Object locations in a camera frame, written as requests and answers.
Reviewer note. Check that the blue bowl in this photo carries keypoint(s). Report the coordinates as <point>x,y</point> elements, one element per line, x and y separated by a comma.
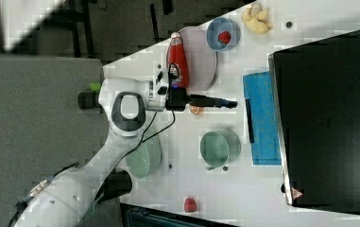
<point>218,25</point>

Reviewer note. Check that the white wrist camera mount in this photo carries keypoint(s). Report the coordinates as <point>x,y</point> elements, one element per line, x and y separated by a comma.
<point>158,91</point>

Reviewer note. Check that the plush banana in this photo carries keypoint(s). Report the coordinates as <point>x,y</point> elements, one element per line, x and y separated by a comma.
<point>254,18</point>

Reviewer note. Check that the red raspberry toy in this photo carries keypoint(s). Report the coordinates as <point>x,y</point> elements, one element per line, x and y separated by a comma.
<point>189,206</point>

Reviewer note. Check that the plush ketchup bottle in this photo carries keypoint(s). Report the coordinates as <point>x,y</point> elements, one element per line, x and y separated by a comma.
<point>177,63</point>

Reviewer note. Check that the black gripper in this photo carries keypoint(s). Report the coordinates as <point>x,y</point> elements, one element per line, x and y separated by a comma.
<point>177,99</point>

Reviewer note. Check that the plush strawberry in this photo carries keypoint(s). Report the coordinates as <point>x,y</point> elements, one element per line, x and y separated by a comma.
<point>224,37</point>

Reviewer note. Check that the grey round plate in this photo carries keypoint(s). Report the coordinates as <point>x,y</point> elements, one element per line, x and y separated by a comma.
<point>201,59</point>

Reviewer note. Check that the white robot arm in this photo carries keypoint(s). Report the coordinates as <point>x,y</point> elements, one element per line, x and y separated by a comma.
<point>65,198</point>

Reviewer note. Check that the blue oven door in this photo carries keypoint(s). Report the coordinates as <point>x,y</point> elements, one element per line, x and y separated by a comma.
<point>265,149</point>

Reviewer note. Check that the orange slice toy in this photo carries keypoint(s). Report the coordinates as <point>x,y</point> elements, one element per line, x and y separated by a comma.
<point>196,110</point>

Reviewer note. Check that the green mug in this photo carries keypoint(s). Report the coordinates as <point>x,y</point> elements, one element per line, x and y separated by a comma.
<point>218,148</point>

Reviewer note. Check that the black toaster oven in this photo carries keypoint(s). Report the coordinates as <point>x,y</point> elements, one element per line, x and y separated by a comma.
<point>316,93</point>

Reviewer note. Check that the green colander basket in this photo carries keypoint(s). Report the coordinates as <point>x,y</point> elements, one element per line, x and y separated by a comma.
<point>147,158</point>

